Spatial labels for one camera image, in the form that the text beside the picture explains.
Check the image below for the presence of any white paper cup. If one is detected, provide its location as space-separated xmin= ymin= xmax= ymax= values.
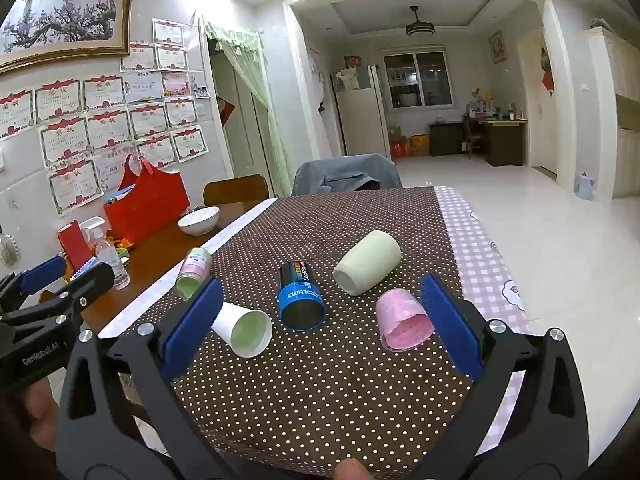
xmin=211 ymin=301 xmax=274 ymax=359

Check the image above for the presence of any clear spray bottle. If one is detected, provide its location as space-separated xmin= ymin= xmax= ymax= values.
xmin=80 ymin=217 xmax=131 ymax=291

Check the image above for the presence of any group of wall certificates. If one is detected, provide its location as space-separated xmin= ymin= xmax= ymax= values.
xmin=0 ymin=17 xmax=208 ymax=216

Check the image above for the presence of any pale green ceramic cup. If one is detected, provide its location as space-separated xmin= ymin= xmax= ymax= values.
xmin=333 ymin=230 xmax=402 ymax=297

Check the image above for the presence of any pink checked tablecloth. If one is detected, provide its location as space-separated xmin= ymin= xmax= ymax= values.
xmin=432 ymin=186 xmax=536 ymax=461

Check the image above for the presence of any wooden chair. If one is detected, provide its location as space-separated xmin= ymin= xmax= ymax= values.
xmin=202 ymin=174 xmax=271 ymax=207

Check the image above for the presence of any white door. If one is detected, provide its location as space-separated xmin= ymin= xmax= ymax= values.
xmin=520 ymin=30 xmax=558 ymax=177

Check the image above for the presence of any brown polka dot tablecloth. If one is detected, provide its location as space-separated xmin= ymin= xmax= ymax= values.
xmin=100 ymin=186 xmax=482 ymax=480

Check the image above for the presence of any ceiling fan lamp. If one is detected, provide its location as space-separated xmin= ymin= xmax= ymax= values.
xmin=405 ymin=6 xmax=435 ymax=38

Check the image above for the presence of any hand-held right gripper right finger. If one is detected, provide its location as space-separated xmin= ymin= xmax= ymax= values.
xmin=410 ymin=275 xmax=590 ymax=480

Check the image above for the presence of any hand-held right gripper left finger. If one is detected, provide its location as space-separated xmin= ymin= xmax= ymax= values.
xmin=56 ymin=277 xmax=237 ymax=480

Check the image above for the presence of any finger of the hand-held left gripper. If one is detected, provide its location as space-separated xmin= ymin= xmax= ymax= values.
xmin=0 ymin=255 xmax=68 ymax=315
xmin=37 ymin=262 xmax=115 ymax=318

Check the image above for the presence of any dark wooden desk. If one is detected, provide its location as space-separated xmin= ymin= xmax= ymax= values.
xmin=462 ymin=112 xmax=528 ymax=167

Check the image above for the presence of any white bowl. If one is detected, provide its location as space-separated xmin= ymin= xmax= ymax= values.
xmin=177 ymin=206 xmax=221 ymax=237

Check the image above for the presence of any dark low cabinet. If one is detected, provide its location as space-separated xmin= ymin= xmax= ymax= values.
xmin=429 ymin=122 xmax=468 ymax=157

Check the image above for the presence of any white refrigerator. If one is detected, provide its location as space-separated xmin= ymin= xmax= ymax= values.
xmin=332 ymin=65 xmax=391 ymax=158

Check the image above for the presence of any red gift bag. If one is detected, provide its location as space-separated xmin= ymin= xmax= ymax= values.
xmin=103 ymin=154 xmax=192 ymax=245

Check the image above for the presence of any chair with grey cover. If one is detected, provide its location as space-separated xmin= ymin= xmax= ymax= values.
xmin=292 ymin=153 xmax=403 ymax=197

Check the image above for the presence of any white tall cabinet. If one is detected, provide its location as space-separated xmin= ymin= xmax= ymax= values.
xmin=582 ymin=25 xmax=640 ymax=201

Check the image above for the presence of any person's right hand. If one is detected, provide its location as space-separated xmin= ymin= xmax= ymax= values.
xmin=334 ymin=458 xmax=370 ymax=480

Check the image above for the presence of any person's left hand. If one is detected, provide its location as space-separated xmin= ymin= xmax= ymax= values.
xmin=0 ymin=380 xmax=60 ymax=461

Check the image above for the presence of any small pink and green cup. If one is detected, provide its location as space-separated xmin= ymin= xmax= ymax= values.
xmin=175 ymin=246 xmax=213 ymax=302

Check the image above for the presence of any blue printed cup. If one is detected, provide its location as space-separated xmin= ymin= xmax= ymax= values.
xmin=278 ymin=260 xmax=326 ymax=332

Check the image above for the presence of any framed blossom painting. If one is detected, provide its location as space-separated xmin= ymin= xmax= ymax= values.
xmin=0 ymin=0 xmax=135 ymax=75

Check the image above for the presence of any window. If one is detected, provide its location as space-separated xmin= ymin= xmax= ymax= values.
xmin=382 ymin=50 xmax=456 ymax=110

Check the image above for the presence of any wooden table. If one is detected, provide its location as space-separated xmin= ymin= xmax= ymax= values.
xmin=37 ymin=200 xmax=262 ymax=333

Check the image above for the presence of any green door curtain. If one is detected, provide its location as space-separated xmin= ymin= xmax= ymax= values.
xmin=204 ymin=20 xmax=293 ymax=197

